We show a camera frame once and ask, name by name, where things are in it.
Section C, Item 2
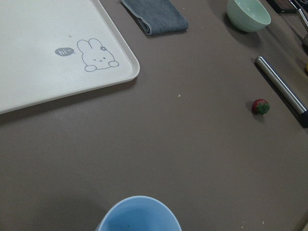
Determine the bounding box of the mint green bowl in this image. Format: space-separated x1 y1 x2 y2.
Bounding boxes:
226 0 271 33

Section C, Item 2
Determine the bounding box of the red strawberry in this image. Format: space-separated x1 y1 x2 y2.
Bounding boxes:
252 99 270 115

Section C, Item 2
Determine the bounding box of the light blue cup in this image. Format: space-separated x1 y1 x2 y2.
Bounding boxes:
96 195 182 231

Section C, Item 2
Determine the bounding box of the steel muddler black tip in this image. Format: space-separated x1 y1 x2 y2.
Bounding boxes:
255 56 308 128

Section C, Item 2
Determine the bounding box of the cream rabbit tray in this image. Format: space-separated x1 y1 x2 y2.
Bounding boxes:
0 0 140 114

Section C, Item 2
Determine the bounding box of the grey folded cloth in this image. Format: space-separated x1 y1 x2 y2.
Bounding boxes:
121 0 188 36

